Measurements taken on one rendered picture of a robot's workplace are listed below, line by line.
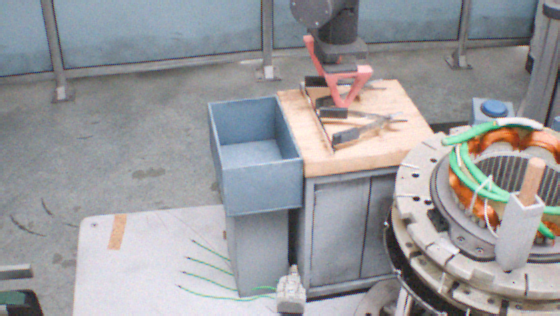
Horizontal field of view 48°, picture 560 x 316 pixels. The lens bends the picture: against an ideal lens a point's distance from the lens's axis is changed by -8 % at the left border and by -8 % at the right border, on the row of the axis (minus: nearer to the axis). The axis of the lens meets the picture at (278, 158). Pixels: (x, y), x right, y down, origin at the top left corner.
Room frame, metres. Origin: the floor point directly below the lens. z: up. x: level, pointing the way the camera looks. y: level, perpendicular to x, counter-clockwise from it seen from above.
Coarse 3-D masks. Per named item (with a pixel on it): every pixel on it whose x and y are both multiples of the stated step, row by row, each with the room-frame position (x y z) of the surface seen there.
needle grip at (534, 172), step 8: (536, 160) 0.49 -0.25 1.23; (528, 168) 0.49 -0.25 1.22; (536, 168) 0.48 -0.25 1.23; (528, 176) 0.49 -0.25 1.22; (536, 176) 0.48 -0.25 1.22; (528, 184) 0.49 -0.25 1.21; (536, 184) 0.49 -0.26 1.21; (520, 192) 0.49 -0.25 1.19; (528, 192) 0.49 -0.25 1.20; (536, 192) 0.49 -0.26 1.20; (520, 200) 0.49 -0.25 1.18; (528, 200) 0.48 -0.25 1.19
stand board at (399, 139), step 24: (288, 96) 0.88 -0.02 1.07; (312, 96) 0.88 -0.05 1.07; (384, 96) 0.88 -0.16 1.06; (408, 96) 0.88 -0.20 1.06; (288, 120) 0.81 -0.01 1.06; (312, 120) 0.81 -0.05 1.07; (336, 120) 0.81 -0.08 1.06; (360, 120) 0.81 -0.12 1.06; (408, 120) 0.81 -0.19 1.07; (312, 144) 0.75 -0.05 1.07; (360, 144) 0.75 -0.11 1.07; (384, 144) 0.75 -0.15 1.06; (408, 144) 0.75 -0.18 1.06; (312, 168) 0.71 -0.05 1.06; (336, 168) 0.72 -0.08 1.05; (360, 168) 0.72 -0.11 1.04
